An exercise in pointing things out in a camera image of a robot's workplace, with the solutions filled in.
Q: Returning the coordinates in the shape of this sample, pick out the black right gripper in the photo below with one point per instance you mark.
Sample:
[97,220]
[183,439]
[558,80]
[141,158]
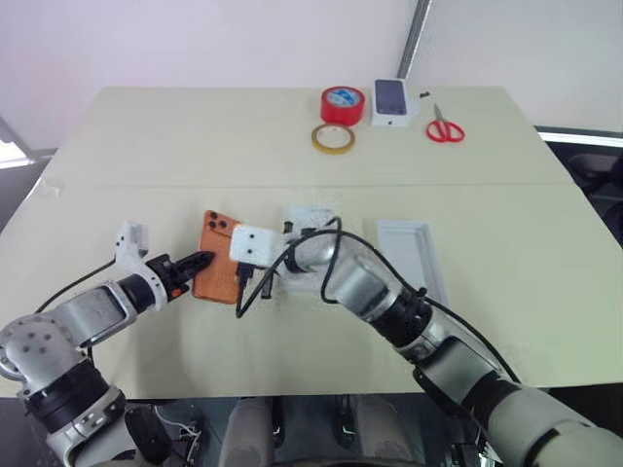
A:
[246,273]

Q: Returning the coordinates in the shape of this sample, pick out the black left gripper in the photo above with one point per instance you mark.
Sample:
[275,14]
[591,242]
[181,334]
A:
[165,277]

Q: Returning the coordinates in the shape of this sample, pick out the orange phone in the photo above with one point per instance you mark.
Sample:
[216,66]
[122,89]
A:
[216,277]

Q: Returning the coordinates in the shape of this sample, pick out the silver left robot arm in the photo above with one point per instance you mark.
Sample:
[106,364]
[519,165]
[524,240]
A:
[92,311]

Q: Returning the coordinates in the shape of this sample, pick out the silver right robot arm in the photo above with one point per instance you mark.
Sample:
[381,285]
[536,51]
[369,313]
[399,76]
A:
[365,287]

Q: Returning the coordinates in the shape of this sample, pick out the white phone box base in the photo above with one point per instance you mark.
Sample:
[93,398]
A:
[311,221]

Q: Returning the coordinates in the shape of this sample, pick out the white phone box lid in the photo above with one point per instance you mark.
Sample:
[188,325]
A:
[414,253]

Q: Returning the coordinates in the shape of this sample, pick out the white box with phone print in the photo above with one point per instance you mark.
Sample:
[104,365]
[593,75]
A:
[391,99]

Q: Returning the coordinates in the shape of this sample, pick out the black leg strut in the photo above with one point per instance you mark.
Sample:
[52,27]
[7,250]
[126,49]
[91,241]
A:
[343,418]
[277,420]

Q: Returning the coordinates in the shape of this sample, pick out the grey robot thigh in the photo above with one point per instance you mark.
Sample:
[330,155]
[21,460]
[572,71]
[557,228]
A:
[245,433]
[377,430]

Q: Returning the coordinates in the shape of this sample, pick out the clear tape scrap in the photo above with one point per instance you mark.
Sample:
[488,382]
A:
[51,187]

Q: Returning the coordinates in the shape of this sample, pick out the yellow clear tape roll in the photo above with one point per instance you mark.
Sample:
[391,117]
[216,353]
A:
[322,138]

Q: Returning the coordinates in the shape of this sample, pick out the dark rounded hip cover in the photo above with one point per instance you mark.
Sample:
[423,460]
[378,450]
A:
[148,435]

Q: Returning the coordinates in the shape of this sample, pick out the red tape roll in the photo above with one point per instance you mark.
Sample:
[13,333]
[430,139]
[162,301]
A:
[342,106]

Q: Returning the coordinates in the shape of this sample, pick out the grey metal pole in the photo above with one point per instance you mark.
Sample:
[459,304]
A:
[414,39]

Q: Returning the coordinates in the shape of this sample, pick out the dark office chair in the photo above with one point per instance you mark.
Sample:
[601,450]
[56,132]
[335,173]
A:
[601,180]

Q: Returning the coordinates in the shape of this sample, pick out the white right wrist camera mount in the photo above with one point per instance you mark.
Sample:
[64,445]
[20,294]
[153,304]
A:
[255,248]

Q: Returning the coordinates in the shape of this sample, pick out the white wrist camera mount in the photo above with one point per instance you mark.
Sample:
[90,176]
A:
[130,243]
[255,248]

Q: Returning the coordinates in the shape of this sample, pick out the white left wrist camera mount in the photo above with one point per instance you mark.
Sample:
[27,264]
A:
[130,243]

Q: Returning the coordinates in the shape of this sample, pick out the grey metal frame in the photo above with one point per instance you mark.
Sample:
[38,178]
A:
[14,146]

